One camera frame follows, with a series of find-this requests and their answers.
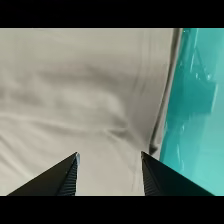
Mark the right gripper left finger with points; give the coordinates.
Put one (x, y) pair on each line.
(61, 178)

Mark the white garment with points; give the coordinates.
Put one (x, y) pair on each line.
(83, 93)

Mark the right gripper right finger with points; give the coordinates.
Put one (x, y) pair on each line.
(160, 180)

